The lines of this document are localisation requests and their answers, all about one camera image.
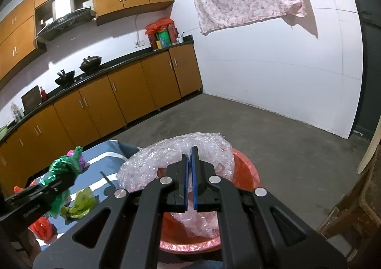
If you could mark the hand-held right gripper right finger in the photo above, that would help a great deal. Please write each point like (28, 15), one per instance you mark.
(195, 185)

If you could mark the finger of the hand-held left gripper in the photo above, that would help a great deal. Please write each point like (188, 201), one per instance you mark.
(59, 181)

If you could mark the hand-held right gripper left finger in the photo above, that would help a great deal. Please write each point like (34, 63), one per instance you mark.
(185, 185)

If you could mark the green plastic bag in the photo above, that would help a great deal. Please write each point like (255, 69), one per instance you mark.
(64, 167)

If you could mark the red plastic bag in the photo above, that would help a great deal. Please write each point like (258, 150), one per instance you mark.
(41, 227)
(18, 190)

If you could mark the pink plastic bag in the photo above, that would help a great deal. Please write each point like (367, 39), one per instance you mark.
(81, 164)

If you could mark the clear bubble wrap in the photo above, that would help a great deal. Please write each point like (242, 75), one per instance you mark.
(154, 155)

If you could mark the red plastic basin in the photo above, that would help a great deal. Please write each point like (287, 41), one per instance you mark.
(247, 167)

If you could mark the yellow-green plastic bag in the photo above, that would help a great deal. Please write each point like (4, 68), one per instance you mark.
(82, 202)

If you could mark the blue striped tablecloth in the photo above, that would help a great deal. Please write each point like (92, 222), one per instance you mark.
(98, 147)

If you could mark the glass jar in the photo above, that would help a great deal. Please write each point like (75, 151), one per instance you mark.
(16, 111)

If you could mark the brown cutting board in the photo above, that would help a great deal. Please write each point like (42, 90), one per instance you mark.
(31, 99)

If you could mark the small red bottle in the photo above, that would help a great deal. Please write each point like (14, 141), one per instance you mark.
(43, 94)

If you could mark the black pot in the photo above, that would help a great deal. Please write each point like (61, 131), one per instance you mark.
(65, 80)

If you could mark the orange lower kitchen cabinets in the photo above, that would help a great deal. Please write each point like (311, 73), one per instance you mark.
(128, 90)

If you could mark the black wok with lid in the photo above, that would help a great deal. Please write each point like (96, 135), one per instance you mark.
(90, 63)

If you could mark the black kitchen countertop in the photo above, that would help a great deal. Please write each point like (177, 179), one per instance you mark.
(125, 59)

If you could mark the yellow tin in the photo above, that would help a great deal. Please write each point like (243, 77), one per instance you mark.
(159, 45)

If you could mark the green tin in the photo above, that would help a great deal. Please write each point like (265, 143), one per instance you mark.
(163, 39)

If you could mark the range hood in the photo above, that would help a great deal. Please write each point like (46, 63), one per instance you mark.
(59, 23)

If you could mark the brown wooden furniture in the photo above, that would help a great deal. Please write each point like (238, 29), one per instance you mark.
(354, 212)

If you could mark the red lidded container stack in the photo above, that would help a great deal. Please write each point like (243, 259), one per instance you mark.
(157, 24)

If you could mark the light wooden plank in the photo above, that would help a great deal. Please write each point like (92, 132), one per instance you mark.
(369, 150)

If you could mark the dark door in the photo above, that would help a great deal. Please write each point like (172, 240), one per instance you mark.
(369, 48)

